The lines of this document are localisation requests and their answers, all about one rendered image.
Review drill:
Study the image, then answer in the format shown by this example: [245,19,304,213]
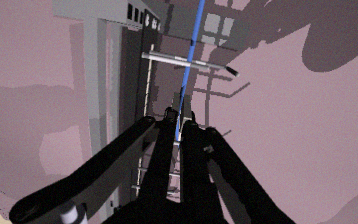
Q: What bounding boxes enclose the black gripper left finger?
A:
[9,92,180,224]

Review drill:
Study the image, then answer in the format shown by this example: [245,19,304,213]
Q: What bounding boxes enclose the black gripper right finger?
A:
[178,94,296,224]

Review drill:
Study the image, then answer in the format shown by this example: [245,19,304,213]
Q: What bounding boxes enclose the blue cable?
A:
[175,0,205,141]

